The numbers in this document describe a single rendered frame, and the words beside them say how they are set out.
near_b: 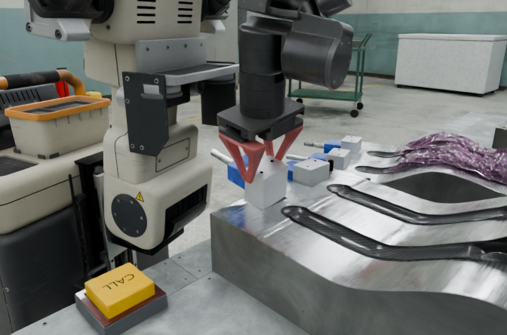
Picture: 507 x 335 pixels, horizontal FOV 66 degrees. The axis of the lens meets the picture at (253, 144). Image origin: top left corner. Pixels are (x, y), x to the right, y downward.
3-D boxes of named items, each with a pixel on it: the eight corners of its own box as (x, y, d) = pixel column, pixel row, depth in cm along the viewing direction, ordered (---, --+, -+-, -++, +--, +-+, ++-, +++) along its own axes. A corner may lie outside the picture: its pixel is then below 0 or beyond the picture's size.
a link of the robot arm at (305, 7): (295, 7, 93) (286, 7, 89) (321, -8, 90) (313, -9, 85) (306, 34, 94) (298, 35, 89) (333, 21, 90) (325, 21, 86)
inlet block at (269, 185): (201, 172, 62) (199, 142, 59) (225, 160, 65) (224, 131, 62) (262, 211, 54) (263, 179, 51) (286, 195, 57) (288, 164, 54)
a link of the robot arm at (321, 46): (284, -30, 48) (246, -48, 41) (376, -20, 43) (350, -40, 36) (266, 69, 51) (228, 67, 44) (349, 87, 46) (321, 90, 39)
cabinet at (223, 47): (176, 93, 656) (169, -34, 598) (222, 87, 722) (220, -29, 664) (193, 96, 623) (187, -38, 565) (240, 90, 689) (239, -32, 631)
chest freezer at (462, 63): (499, 92, 664) (510, 35, 636) (483, 98, 613) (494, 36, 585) (412, 83, 769) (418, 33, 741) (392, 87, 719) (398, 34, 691)
